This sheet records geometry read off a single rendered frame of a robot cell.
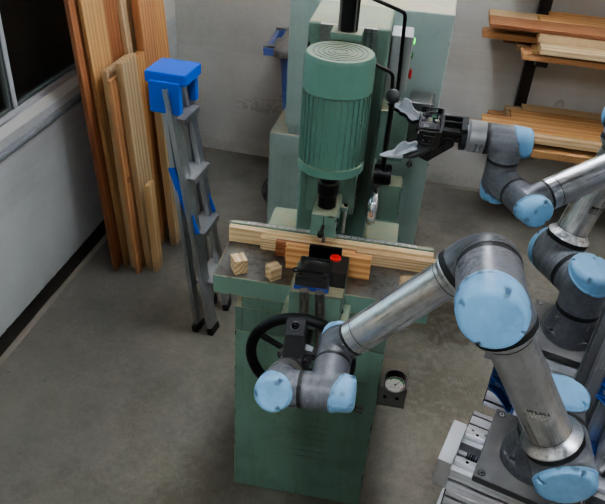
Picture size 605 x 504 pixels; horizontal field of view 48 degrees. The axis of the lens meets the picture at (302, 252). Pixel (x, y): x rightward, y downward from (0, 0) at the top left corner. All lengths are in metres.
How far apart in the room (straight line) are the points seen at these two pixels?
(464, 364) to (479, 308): 1.96
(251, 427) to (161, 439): 0.50
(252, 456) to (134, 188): 1.43
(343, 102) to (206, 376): 1.54
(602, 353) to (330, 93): 0.86
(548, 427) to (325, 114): 0.87
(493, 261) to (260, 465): 1.46
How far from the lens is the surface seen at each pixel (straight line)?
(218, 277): 1.88
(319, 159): 1.72
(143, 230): 3.33
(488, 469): 1.60
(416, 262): 1.94
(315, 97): 1.67
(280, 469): 2.40
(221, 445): 2.62
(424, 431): 2.74
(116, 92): 3.02
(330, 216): 1.84
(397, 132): 1.95
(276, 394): 1.31
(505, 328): 1.12
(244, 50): 4.26
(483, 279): 1.11
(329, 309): 1.75
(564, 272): 1.92
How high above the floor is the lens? 2.02
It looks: 35 degrees down
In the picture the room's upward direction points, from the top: 4 degrees clockwise
